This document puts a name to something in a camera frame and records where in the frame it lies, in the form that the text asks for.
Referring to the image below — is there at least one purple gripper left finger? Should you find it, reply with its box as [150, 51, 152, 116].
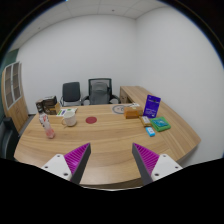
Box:
[42, 143, 91, 184]

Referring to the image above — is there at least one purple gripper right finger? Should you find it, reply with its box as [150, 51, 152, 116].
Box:
[132, 143, 182, 185]

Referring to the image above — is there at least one clear pink water bottle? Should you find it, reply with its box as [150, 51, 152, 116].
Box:
[39, 113, 55, 139]

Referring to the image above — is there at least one small blue white box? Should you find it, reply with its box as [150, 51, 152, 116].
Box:
[145, 127, 155, 137]

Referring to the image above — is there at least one green flat box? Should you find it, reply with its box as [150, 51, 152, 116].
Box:
[150, 117, 171, 132]

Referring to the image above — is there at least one brown yellow small packet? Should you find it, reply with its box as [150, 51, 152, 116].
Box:
[140, 116, 152, 127]

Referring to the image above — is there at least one white ceramic mug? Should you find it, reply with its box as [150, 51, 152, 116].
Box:
[62, 111, 77, 127]

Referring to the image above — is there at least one round red coaster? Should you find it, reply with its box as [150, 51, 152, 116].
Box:
[86, 116, 97, 124]

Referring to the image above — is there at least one white green paper leaflet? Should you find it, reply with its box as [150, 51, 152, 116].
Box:
[56, 108, 78, 117]

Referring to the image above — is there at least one orange wooden box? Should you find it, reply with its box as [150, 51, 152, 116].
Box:
[124, 107, 143, 119]

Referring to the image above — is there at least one brown cardboard box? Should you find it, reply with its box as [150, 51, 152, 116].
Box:
[44, 103, 60, 115]

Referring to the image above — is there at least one purple standing sign card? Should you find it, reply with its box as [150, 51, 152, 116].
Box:
[143, 95, 161, 118]

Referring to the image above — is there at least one dark printed box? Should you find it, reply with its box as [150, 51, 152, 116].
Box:
[36, 96, 57, 111]

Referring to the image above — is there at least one round grey patterned coaster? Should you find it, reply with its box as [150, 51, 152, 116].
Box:
[112, 105, 124, 114]

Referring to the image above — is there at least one black chair at left edge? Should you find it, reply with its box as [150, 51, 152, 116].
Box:
[0, 117, 19, 161]

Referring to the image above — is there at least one black office chair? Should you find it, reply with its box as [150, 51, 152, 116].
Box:
[60, 82, 81, 106]

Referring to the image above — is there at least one grey mesh office chair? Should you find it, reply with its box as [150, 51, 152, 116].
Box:
[82, 78, 121, 105]

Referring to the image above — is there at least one wooden cabinet with glass doors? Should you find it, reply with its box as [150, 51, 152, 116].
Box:
[1, 62, 28, 132]

